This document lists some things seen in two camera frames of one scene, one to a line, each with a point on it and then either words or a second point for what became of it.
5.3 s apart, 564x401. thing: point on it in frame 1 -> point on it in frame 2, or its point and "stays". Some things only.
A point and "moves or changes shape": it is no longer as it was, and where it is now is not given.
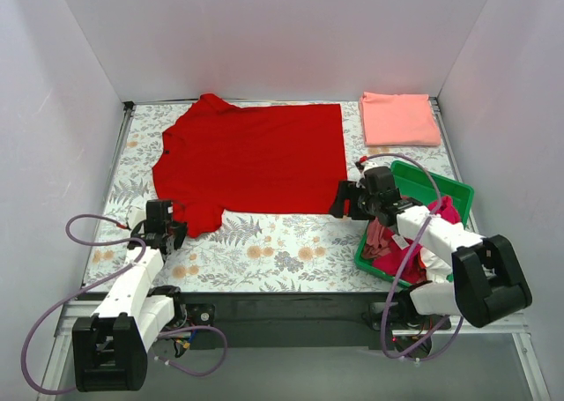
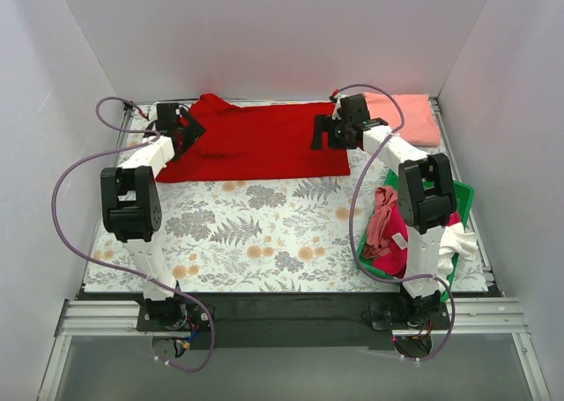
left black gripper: [177, 234] -> [188, 130]
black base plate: [306, 320] stays
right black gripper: [349, 200] -> [328, 130]
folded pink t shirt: [398, 119] stays
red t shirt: [278, 159] moves or changes shape
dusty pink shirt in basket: [378, 241] stays
